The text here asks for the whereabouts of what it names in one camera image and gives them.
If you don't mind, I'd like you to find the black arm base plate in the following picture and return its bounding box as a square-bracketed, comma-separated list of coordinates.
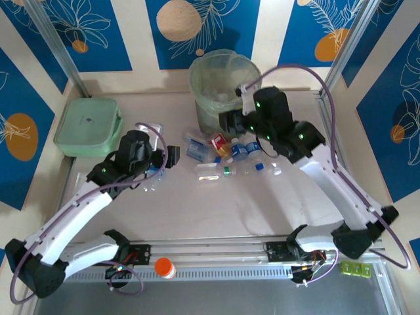
[128, 243, 152, 265]
[266, 241, 289, 263]

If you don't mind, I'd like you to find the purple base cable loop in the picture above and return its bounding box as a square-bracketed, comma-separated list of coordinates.
[109, 262, 145, 295]
[295, 252, 339, 287]

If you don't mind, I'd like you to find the blue label bottle white cap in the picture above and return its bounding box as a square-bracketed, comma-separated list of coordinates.
[229, 137, 249, 163]

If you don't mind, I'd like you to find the grey slotted cable duct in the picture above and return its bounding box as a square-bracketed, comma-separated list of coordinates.
[65, 266, 295, 282]

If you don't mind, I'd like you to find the pale green plastic bin liner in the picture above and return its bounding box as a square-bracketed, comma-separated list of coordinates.
[189, 49, 263, 112]

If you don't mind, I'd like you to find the green mesh trash bin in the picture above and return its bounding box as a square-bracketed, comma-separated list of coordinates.
[189, 49, 263, 136]

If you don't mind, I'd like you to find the orange cap bottle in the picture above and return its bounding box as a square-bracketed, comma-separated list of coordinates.
[154, 257, 177, 280]

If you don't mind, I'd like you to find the aluminium frame post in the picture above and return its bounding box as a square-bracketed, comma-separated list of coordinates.
[320, 0, 387, 99]
[24, 0, 93, 98]

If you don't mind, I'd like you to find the soda water bottle blue cap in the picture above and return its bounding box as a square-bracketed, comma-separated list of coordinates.
[186, 144, 222, 164]

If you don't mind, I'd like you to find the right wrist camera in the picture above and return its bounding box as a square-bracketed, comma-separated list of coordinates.
[236, 83, 254, 116]

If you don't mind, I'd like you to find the aluminium front rail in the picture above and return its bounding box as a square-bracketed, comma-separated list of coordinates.
[65, 233, 385, 267]

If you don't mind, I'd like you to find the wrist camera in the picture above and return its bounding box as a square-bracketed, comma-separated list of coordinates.
[135, 121, 164, 135]
[236, 83, 254, 116]

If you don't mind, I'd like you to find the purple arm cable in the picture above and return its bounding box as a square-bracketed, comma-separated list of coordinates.
[9, 130, 170, 305]
[245, 63, 413, 270]

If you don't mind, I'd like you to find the clear bottle light blue label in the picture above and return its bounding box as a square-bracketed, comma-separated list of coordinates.
[182, 130, 206, 147]

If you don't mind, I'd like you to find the mint green zip case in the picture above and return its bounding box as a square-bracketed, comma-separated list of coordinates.
[53, 97, 125, 158]

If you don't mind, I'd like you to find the grey metal shelf plate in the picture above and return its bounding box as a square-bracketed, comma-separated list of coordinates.
[32, 280, 394, 315]

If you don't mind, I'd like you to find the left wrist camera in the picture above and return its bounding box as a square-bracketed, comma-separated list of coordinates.
[135, 121, 164, 135]

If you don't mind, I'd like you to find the red label bottle white cap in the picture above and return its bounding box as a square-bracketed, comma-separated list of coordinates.
[209, 133, 234, 164]

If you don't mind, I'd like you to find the clear plastic bottle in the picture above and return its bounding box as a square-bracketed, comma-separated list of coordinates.
[236, 161, 259, 175]

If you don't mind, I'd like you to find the aluminium side rail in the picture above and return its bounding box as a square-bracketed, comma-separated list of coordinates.
[314, 90, 348, 171]

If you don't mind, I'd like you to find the clear bottle green neck ring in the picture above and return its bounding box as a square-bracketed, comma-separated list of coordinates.
[196, 163, 238, 182]

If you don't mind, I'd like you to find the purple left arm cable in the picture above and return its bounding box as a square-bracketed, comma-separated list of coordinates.
[9, 130, 170, 305]

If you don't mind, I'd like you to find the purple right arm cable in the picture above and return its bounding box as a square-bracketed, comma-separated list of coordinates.
[245, 63, 413, 270]

